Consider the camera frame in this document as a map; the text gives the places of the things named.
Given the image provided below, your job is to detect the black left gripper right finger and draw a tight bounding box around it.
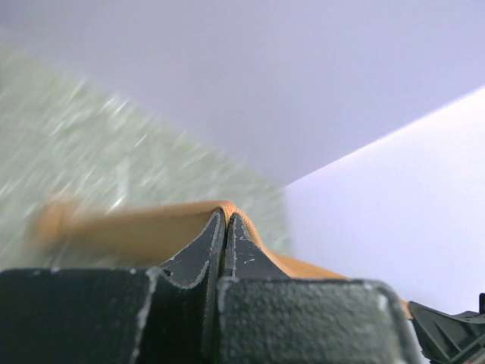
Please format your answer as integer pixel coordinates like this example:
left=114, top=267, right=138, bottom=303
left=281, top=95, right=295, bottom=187
left=217, top=215, right=420, bottom=363

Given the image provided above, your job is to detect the tan tank top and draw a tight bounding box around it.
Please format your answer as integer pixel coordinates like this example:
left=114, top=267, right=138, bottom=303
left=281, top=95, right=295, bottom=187
left=28, top=195, right=412, bottom=322

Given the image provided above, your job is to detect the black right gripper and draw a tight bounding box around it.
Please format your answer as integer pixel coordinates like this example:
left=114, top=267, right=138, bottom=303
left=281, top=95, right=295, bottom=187
left=408, top=293, right=485, bottom=364

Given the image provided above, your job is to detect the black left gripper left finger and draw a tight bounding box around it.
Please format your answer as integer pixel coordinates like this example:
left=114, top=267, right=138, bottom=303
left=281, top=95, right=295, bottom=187
left=155, top=210, right=226, bottom=363

